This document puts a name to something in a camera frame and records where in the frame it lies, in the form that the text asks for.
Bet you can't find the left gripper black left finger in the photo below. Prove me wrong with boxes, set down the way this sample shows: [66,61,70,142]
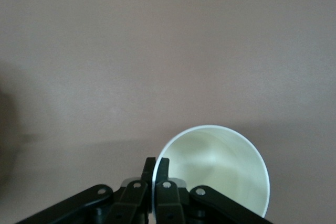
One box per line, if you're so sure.
[14,157,157,224]

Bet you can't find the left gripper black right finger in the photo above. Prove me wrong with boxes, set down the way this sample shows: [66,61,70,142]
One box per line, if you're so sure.
[154,157,275,224]

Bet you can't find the white plastic cup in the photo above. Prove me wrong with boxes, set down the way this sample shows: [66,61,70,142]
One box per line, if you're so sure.
[151,125,271,219]

